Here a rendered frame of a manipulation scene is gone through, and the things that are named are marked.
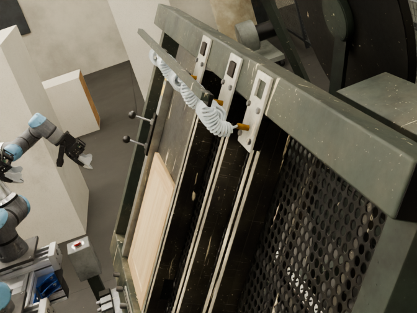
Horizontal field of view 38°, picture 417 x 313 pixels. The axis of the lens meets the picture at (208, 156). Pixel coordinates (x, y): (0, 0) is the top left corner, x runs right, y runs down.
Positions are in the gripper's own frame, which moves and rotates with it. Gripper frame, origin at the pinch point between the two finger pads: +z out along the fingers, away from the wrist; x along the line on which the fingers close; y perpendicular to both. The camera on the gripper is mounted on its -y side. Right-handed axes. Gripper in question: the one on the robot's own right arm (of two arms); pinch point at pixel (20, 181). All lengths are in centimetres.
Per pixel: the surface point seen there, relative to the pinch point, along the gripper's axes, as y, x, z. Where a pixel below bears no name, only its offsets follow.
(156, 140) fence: 34, 32, 47
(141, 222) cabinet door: 9, 8, 61
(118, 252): -19, 12, 73
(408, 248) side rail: 135, -122, -16
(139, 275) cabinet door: 3, -18, 64
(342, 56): 129, -8, 37
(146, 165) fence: 23, 27, 51
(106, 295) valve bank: -32, -5, 77
